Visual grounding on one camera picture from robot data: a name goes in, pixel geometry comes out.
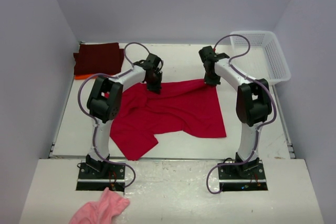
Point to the white plastic basket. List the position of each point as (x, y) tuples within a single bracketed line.
[(265, 58)]

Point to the pink cloth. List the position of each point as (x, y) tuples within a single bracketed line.
[(109, 205)]

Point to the red t-shirt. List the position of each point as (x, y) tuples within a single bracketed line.
[(188, 106)]

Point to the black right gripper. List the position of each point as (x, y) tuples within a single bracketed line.
[(208, 81)]

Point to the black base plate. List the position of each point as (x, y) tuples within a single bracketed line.
[(234, 178), (111, 177)]

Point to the dark maroon folded t-shirt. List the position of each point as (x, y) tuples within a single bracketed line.
[(98, 58)]

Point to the orange folded t-shirt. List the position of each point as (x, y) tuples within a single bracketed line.
[(82, 76)]

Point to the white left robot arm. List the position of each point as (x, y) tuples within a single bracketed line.
[(104, 103)]

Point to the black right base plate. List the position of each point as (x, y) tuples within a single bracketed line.
[(234, 178)]

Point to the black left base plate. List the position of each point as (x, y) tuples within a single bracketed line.
[(111, 177)]

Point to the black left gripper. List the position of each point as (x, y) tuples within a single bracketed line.
[(156, 88)]

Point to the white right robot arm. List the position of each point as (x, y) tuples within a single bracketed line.
[(254, 104)]

